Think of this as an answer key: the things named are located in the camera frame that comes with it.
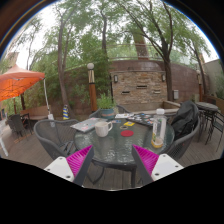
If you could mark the dark patio chair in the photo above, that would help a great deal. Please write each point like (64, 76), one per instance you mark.
(18, 123)

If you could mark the round dark side table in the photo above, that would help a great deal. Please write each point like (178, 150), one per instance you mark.
(206, 106)

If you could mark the slim wooden lamp post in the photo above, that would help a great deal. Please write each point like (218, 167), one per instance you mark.
(200, 86)

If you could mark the silver laptop with stickers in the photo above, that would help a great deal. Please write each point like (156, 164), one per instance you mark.
(87, 125)

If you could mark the black laptop with stickers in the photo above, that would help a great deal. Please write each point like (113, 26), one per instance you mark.
(141, 119)

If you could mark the orange canopy tent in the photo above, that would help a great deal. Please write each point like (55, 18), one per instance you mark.
(16, 81)

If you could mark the grey mesh garden chair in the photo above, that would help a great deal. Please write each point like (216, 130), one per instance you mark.
(123, 109)
(55, 135)
(181, 145)

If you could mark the blue yellow striped bollard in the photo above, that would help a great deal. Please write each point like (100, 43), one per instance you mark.
(66, 113)

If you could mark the white ribbed mug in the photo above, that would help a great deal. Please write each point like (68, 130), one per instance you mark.
(102, 129)

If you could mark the dark-trunked forked tree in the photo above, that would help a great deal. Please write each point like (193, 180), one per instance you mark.
(167, 80)

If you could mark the black backpack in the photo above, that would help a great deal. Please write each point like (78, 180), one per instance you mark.
(185, 118)

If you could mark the green plant in teal pot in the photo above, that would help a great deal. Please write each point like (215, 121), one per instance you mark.
(106, 106)

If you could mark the leaning brown-trunked tree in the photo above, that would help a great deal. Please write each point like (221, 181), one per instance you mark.
(61, 73)

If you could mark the globe-topped wooden lamp post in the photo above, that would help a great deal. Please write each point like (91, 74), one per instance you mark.
(92, 90)

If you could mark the black wall lantern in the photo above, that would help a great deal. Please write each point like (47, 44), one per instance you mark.
(116, 78)
(163, 78)

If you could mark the white printed booklet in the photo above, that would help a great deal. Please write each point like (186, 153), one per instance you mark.
(124, 115)

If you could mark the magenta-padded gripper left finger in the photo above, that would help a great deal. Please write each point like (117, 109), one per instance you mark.
(79, 160)

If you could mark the clear white-capped drink bottle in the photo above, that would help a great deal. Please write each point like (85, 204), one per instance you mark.
(159, 128)

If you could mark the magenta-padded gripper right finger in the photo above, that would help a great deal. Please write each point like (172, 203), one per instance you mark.
(146, 159)

